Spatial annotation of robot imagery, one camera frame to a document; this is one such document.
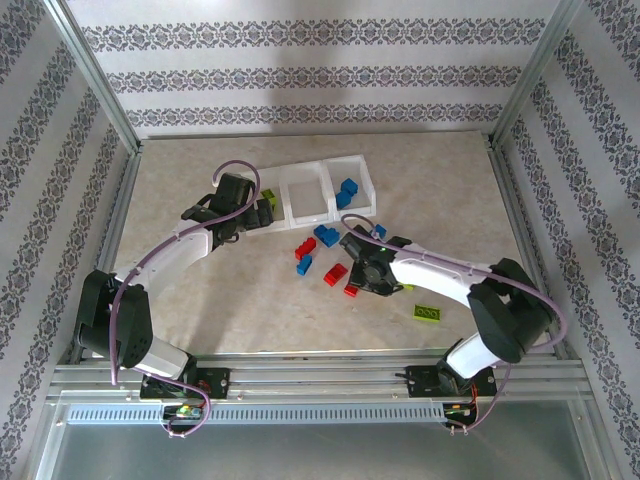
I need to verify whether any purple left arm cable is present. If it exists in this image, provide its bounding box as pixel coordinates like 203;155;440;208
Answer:
110;159;261;440

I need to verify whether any white three-compartment plastic container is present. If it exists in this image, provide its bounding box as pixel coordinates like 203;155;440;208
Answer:
243;154;379;236

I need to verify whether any aluminium right frame post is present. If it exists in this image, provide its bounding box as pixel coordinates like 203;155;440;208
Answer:
489;0;584;146

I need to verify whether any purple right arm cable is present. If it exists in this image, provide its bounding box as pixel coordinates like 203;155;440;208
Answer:
341;213;569;436

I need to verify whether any large blue lego brick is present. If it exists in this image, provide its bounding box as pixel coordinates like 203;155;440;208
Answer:
313;224;340;249

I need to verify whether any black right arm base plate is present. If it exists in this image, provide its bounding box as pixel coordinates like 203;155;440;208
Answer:
404;364;499;400

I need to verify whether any grey slotted cable duct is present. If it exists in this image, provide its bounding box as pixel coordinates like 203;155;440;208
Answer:
64;402;449;426

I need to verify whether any grey metal shelf panel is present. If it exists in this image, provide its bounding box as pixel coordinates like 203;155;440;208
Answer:
29;399;621;480

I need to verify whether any aluminium right side rail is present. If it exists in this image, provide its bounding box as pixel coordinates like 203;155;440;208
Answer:
487;139;581;361

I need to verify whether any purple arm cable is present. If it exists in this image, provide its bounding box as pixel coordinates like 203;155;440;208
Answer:
341;213;569;436
110;159;261;440

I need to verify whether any aluminium left frame post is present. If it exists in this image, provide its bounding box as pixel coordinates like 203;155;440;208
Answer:
42;0;144;156

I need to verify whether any aluminium left side rail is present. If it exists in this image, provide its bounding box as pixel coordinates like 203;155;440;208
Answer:
69;147;144;364

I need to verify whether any aluminium front frame rail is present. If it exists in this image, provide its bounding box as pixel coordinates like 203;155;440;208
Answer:
47;349;594;399

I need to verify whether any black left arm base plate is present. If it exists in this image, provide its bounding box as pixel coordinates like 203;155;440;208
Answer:
139;367;232;401

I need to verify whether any aluminium frame post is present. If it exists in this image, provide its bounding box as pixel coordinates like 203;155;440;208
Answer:
42;0;144;156
489;0;584;146

